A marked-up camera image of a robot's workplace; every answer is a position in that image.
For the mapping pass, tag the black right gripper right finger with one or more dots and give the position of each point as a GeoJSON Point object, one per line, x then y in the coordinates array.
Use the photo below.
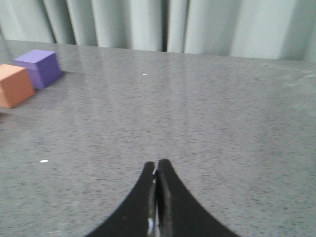
{"type": "Point", "coordinates": [179, 213]}

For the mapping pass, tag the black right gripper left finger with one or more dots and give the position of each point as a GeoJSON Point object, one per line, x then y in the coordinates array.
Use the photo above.
{"type": "Point", "coordinates": [136, 215]}

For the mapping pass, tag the orange foam cube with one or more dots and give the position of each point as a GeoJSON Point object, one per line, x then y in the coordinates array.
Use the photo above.
{"type": "Point", "coordinates": [15, 86]}

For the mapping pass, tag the purple foam cube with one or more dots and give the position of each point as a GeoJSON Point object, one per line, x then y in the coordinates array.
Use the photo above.
{"type": "Point", "coordinates": [42, 66]}

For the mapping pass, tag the grey-green curtain backdrop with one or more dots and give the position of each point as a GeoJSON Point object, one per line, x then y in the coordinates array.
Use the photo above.
{"type": "Point", "coordinates": [270, 29]}

